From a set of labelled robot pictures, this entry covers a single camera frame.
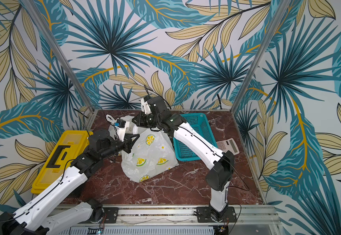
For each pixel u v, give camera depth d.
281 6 0.69
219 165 0.45
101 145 0.53
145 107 0.65
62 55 0.86
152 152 0.80
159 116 0.55
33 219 0.39
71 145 0.79
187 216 0.75
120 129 0.60
